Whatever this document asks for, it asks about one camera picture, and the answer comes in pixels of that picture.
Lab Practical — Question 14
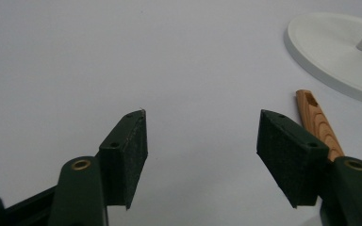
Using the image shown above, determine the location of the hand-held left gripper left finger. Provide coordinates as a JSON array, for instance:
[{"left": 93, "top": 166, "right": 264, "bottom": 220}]
[{"left": 48, "top": 108, "right": 149, "bottom": 226}]

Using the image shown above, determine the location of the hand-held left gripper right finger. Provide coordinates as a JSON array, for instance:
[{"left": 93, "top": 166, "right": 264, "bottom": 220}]
[{"left": 255, "top": 108, "right": 362, "bottom": 226}]

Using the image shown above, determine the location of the white round stand base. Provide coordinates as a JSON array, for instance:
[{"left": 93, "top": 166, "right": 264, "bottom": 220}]
[{"left": 283, "top": 11, "right": 362, "bottom": 108}]

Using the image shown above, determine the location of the wooden handle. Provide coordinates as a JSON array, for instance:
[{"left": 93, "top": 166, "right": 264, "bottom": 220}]
[{"left": 295, "top": 89, "right": 345, "bottom": 163}]

